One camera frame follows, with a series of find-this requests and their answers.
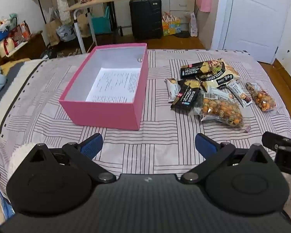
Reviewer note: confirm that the white door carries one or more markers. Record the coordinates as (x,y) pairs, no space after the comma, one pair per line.
(252,21)

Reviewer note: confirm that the teal bag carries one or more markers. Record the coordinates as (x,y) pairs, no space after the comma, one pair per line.
(100,21)

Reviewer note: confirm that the striped bed sheet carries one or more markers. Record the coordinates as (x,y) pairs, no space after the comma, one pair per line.
(160,138)

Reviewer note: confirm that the white gift bag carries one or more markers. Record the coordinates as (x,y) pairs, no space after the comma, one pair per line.
(4,47)

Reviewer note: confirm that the dark slippers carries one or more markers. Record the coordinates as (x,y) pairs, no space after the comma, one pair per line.
(184,34)

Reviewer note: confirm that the small white snack bar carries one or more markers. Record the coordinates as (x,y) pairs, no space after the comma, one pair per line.
(172,89)
(240,94)

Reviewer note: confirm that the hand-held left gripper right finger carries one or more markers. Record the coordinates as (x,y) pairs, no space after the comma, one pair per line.
(205,145)

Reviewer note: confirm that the small clear peanut bag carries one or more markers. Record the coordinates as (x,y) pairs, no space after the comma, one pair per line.
(262,98)

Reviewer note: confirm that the black snack packet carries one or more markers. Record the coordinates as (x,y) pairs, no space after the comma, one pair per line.
(185,95)
(191,70)

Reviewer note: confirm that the beige instant noodle packet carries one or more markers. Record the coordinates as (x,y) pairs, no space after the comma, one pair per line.
(224,77)

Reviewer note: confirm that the white fluffy garment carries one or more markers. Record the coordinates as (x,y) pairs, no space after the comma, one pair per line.
(20,155)

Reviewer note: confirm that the red snack boxes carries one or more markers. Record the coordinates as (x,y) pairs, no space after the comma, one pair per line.
(20,31)

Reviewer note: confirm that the patterned slippers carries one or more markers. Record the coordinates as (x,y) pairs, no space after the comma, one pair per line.
(74,51)

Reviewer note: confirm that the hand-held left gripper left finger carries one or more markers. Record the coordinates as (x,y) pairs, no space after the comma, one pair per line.
(92,145)

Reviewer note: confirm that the black suitcase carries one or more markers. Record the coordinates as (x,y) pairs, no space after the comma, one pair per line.
(145,17)

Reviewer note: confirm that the wooden side table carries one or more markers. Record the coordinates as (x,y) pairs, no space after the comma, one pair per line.
(104,0)

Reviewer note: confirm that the low wooden cabinet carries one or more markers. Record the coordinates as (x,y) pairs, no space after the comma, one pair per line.
(34,46)

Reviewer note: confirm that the large clear peanut bag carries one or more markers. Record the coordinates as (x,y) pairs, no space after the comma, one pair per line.
(220,111)

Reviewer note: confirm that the printed paper sheet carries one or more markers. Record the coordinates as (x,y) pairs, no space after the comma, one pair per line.
(114,85)

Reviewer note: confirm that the brown paper bag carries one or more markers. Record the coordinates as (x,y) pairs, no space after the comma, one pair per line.
(53,32)

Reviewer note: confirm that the colourful cardboard box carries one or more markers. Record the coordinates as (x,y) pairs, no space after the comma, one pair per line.
(171,26)

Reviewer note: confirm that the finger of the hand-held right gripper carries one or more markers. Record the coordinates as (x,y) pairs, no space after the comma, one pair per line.
(272,139)

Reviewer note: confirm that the small pink wrapper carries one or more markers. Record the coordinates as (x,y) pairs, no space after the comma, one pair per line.
(246,128)

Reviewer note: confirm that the white printed bag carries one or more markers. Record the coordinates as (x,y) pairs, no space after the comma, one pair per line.
(193,25)

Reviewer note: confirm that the yellow pillow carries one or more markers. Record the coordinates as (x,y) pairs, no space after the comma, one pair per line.
(13,65)

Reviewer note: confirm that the pink cardboard box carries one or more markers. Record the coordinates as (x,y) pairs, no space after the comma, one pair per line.
(104,112)

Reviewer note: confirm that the grey plastic bag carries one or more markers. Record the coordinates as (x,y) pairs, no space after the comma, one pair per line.
(66,32)

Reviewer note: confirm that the blue bag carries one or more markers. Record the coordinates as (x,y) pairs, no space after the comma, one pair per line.
(0,36)

